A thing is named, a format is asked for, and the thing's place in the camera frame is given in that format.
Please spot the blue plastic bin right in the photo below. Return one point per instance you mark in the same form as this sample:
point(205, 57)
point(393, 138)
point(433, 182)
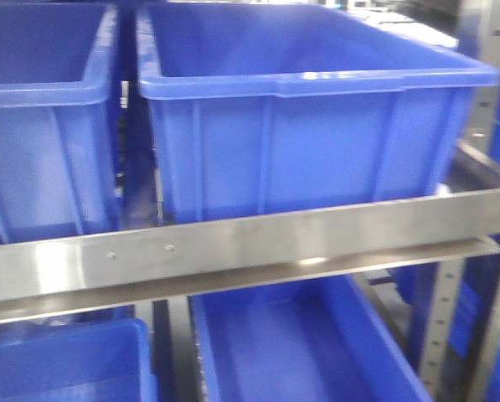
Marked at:
point(269, 108)

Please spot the blue lower bin right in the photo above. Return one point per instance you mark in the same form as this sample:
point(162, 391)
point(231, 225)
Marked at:
point(311, 340)

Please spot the blue plastic bin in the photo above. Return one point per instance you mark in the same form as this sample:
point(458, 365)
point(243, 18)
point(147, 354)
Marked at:
point(58, 120)
point(269, 108)

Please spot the blue lower bin left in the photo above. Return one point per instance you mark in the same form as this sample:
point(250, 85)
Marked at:
point(93, 361)

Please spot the steel shelf front beam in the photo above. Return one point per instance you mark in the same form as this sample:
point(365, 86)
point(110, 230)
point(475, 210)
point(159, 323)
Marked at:
point(48, 277)

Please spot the blue plastic bin left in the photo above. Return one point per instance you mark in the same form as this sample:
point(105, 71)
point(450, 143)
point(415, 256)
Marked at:
point(58, 120)

